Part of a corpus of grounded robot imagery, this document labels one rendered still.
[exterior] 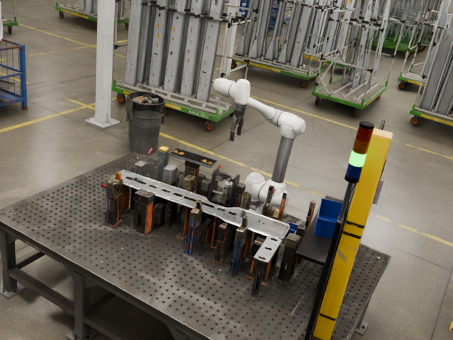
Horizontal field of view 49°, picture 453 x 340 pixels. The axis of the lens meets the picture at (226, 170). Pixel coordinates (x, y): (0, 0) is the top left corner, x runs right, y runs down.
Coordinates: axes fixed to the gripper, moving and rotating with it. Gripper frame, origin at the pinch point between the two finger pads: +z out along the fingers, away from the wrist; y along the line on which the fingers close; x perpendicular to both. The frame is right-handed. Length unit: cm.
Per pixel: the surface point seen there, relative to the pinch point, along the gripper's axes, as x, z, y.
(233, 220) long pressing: 19, 46, 33
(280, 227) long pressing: 50, 46, 22
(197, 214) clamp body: -3, 43, 46
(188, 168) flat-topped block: -36, 39, -5
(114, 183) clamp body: -68, 40, 47
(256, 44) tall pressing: -228, 84, -721
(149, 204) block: -40, 49, 45
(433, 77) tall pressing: 136, 58, -652
